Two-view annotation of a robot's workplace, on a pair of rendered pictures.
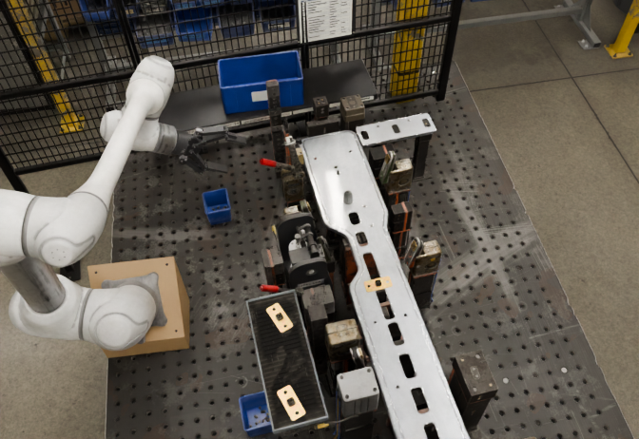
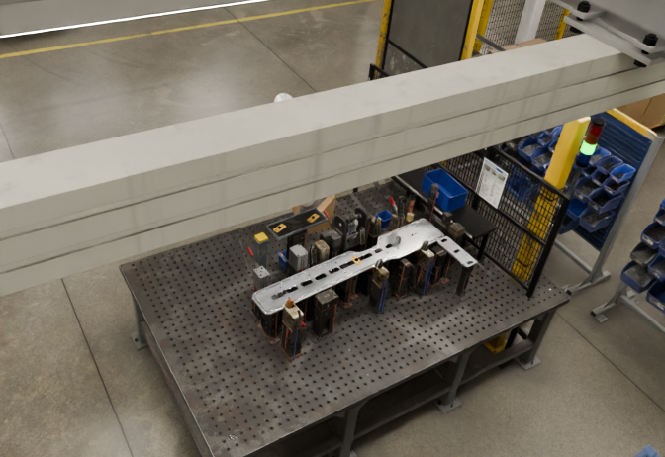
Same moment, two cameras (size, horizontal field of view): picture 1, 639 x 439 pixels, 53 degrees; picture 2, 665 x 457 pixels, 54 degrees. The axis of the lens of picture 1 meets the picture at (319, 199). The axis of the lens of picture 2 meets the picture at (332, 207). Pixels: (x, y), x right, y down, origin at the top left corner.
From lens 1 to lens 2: 3.01 m
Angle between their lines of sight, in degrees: 45
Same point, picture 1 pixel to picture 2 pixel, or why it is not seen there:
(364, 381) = (300, 251)
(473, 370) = (327, 294)
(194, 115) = (413, 178)
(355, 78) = (479, 227)
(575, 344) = (386, 378)
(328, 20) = (490, 191)
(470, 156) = (491, 317)
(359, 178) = (414, 243)
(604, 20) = not seen: outside the picture
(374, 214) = (395, 252)
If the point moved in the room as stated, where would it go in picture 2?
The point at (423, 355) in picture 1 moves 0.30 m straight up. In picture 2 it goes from (328, 281) to (332, 243)
